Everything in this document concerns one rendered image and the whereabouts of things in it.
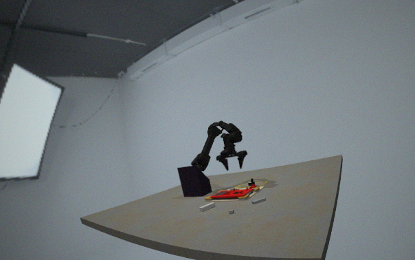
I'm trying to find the white rectangular block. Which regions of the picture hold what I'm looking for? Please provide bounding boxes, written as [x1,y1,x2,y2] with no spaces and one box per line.
[199,202,215,211]

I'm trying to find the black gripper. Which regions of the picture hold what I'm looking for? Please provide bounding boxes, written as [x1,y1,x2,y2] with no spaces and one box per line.
[216,143,248,171]

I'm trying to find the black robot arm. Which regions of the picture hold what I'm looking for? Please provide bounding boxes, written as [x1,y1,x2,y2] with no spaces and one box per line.
[191,120,242,171]

